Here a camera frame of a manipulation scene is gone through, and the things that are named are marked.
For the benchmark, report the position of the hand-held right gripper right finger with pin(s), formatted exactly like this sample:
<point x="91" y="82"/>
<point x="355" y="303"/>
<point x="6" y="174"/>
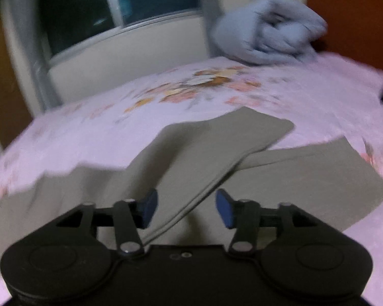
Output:
<point x="225" y="208"/>

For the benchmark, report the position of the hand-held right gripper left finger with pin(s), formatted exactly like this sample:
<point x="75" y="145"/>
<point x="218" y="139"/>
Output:
<point x="148" y="207"/>

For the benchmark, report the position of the olive grey pants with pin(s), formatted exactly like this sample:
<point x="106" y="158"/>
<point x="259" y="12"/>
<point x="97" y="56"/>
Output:
<point x="194" y="153"/>

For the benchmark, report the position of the pink floral bedsheet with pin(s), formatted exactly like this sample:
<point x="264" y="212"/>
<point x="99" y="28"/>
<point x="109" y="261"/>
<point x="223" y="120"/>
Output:
<point x="115" y="127"/>

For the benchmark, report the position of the blue grey bundled blanket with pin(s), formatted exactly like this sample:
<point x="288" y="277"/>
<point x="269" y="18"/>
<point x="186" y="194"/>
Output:
<point x="258" y="35"/>

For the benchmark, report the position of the brown wooden cabinet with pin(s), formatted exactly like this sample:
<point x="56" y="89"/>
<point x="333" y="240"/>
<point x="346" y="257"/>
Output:
<point x="3" y="86"/>

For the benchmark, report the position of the grey curtain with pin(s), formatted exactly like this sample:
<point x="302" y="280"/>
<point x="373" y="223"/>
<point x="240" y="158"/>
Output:
<point x="25" y="38"/>
<point x="207" y="3"/>

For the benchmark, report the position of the orange wooden headboard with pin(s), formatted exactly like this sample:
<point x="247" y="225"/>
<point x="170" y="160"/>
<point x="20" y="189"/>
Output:
<point x="354" y="22"/>

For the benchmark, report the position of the aluminium frame window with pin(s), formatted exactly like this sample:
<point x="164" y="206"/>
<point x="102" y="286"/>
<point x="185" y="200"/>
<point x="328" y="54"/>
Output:
<point x="83" y="12"/>

